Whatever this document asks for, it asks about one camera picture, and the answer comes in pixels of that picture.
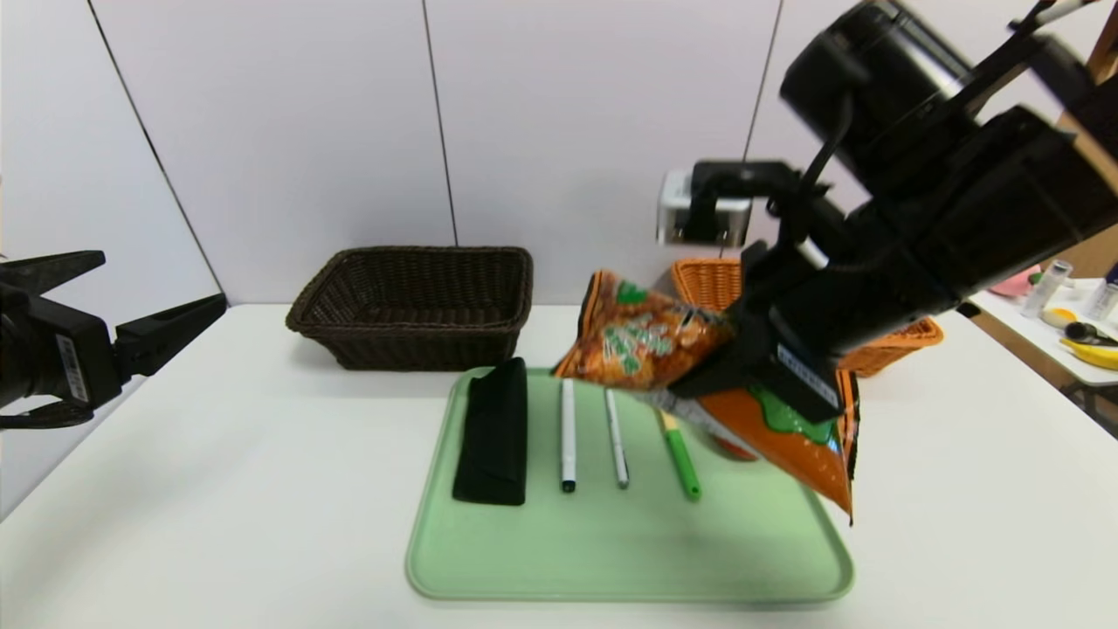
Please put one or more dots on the orange wicker basket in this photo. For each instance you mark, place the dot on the orange wicker basket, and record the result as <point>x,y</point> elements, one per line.
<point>707,284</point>

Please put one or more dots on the white side table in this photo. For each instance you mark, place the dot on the white side table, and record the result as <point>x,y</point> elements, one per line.
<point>1031,339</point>

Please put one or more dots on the orange snack bag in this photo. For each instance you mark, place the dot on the orange snack bag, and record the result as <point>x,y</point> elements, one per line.
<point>646,336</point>

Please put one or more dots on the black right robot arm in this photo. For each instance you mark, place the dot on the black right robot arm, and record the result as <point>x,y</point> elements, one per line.
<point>961,175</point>

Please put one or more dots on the small black object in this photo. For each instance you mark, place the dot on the small black object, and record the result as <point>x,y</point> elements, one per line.
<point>1083,332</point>

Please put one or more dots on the clear bottle blue cap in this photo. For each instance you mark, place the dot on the clear bottle blue cap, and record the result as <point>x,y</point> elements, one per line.
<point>1102,301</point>

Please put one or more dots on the thin grey white pen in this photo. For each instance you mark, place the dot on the thin grey white pen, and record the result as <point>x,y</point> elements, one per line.
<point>616,437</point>

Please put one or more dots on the thick white marker pen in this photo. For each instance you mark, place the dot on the thick white marker pen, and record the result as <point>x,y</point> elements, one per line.
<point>568,437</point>

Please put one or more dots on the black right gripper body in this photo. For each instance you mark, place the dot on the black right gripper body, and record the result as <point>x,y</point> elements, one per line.
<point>802,371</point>

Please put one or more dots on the pink peach toy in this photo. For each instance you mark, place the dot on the pink peach toy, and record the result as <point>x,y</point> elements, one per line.
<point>1017,284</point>

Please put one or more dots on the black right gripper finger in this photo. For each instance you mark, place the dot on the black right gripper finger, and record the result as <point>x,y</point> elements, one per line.
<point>742,367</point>

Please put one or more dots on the dark brown wicker basket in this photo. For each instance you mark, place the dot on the dark brown wicker basket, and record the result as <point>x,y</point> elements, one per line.
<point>410,297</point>

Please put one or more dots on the black glasses case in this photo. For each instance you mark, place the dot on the black glasses case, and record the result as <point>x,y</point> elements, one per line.
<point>493,437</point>

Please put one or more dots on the yellow white round toy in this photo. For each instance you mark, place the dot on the yellow white round toy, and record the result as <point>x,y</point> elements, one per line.
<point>1059,317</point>

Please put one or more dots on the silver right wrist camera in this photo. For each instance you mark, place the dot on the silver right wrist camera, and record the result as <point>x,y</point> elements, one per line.
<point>699,214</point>

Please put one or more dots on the yellow banana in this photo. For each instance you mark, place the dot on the yellow banana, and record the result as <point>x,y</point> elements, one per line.
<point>1092,354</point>

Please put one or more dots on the light green plastic tray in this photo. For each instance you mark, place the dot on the light green plastic tray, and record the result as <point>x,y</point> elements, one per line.
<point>611,550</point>

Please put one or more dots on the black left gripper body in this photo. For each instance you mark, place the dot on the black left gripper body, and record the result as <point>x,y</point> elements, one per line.
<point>77,356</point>

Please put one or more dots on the clear plastic bottle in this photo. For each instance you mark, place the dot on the clear plastic bottle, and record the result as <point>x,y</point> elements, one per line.
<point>1046,288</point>

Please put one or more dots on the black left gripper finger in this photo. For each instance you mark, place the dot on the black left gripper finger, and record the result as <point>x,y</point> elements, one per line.
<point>52,269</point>
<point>166,336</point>

